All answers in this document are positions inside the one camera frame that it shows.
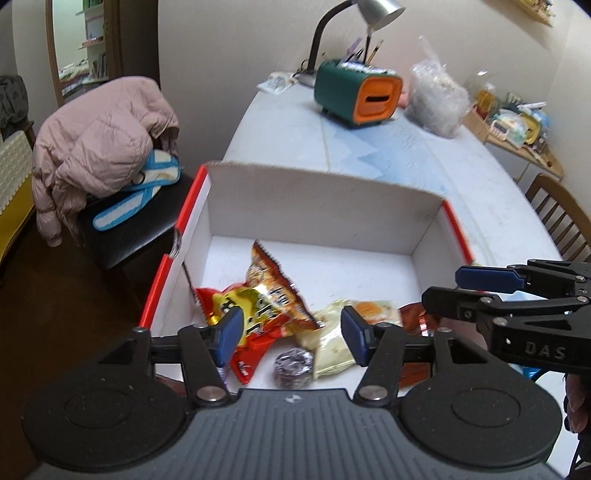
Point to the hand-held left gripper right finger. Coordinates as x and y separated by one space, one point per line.
353 334

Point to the pale yellow snack packet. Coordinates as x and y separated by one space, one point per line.
330 353

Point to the red yellow snack packet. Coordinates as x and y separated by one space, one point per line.
270 295

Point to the brown door frame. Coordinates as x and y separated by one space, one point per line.
114 41

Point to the person's right hand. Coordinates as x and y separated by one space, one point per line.
579 401

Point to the orange green tissue box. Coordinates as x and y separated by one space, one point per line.
341 87

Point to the purple pen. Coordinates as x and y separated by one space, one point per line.
352 50

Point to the purple candy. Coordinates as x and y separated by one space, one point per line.
292 364

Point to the orange green snack packet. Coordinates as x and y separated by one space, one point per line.
378 311

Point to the wooden chair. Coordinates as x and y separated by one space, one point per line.
554 207

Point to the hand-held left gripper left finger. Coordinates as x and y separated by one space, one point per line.
231 334

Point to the black seat chair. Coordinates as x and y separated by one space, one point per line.
134 235

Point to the wooden wall shelf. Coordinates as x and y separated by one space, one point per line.
535 14

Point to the wooden pencil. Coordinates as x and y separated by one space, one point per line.
377 48

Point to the white lattice cushion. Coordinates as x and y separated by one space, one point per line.
14 170

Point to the silver desk lamp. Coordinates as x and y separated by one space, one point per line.
378 11

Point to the clear plastic bag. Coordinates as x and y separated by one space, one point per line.
438 101

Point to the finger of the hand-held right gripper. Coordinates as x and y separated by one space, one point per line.
485 278
455 302

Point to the blue packet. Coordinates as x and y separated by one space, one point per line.
545 122

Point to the dark clothes heap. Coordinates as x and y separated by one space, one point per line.
14 101

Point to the blue white slippers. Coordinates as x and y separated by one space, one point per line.
157 168

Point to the dark red snack packet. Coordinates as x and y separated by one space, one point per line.
411 318

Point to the yellow bench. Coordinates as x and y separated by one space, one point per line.
11 221

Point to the white cabinet with wooden top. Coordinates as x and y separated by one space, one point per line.
517 150

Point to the pink puffer jacket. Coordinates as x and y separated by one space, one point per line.
101 134

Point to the red and white cardboard box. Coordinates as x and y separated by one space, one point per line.
323 207

